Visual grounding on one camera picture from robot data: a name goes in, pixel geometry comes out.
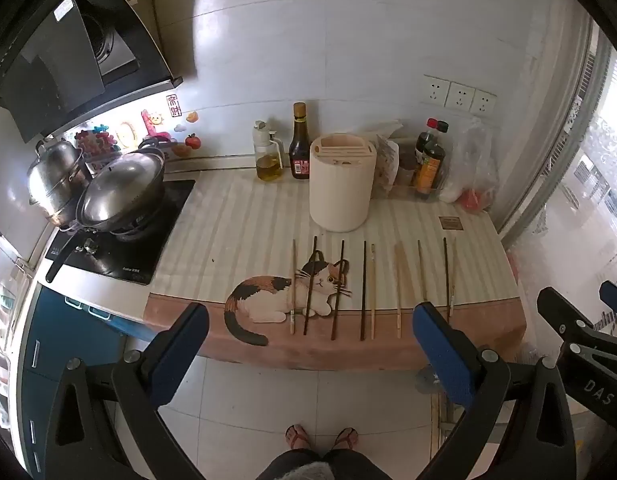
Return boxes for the brown lid jar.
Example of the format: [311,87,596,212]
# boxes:
[398,150,419,186]

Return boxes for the grey fluffy garment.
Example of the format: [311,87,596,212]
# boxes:
[287,461,335,480]

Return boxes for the dark wooden chopstick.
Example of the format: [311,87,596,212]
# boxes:
[359,240,367,342]
[331,239,345,342]
[303,236,318,337]
[442,237,451,322]

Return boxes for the cream cylindrical utensil holder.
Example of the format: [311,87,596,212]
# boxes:
[309,132,378,232]

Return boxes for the cluttered storage rack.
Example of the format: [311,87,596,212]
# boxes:
[0,230,26,431]

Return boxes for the person's legs in sandals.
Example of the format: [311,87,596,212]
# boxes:
[258,447,389,480]

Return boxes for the glass oil dispenser bottle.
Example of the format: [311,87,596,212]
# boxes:
[253,120,284,182]

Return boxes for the person's foot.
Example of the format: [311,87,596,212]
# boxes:
[285,425,311,453]
[333,427,359,453]

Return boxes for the red round object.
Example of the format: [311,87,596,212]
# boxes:
[461,187,489,212]

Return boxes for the steel wok lid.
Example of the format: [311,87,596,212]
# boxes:
[81,152,165,223]

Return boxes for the blue kitchen cabinet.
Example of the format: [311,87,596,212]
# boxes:
[18,285,134,476]

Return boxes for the frosted glass door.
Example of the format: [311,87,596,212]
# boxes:
[498,10,617,311]

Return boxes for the black wok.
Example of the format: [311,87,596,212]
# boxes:
[46,150,166,283]

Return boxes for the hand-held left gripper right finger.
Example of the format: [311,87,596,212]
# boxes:
[393,302,579,480]

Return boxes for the steel steamer pot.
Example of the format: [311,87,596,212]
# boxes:
[27,139,86,226]

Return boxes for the person's left foot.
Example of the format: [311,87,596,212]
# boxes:
[285,425,311,453]

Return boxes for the person's right foot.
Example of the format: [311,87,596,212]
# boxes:
[333,427,359,453]

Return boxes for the black range hood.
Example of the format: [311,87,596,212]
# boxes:
[0,0,184,143]

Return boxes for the dark soy sauce bottle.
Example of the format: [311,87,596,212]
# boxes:
[288,102,310,181]

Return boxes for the black gas cooktop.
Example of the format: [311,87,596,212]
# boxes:
[44,179,196,287]

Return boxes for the clear plastic bag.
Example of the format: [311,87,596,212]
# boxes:
[441,117,500,213]

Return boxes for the colourful silicone trivet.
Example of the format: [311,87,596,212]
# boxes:
[74,127,114,156]

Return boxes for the striped cat print mat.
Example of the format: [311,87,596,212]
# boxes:
[142,167,526,373]

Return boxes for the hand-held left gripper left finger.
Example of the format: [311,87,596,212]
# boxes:
[33,302,212,480]

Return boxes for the white wall socket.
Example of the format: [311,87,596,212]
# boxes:
[447,81,476,113]
[422,74,451,108]
[471,89,498,117]

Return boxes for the orange label bottle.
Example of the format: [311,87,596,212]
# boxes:
[421,144,447,197]

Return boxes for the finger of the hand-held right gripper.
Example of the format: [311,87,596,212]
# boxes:
[537,287,617,411]
[599,280,617,321]

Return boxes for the red cap dark bottle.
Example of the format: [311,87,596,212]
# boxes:
[415,118,439,186]

